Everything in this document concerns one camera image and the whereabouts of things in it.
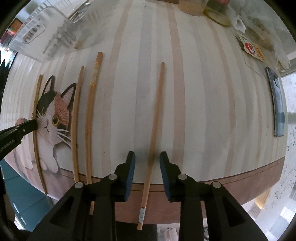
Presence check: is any thin wooden chopstick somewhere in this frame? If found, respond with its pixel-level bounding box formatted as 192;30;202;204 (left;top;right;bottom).
32;74;48;195

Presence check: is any wooden chopstick with worn tip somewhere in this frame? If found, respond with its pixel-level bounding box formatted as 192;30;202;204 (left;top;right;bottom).
84;51;104;216

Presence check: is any clear plastic utensil tray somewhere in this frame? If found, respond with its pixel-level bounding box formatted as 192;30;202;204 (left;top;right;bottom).
9;1;118;62

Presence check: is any crumpled clear plastic bag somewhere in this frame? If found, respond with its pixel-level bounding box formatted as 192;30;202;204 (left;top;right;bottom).
229;1;295;72

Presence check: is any wooden chopstick with white label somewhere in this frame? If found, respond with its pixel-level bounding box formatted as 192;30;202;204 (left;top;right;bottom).
137;62;165;231

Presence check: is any red white card packet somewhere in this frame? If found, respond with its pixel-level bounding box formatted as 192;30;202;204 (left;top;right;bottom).
235;34;266;62

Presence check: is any blue smartphone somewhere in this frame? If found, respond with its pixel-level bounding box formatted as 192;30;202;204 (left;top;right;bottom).
265;67;285;137

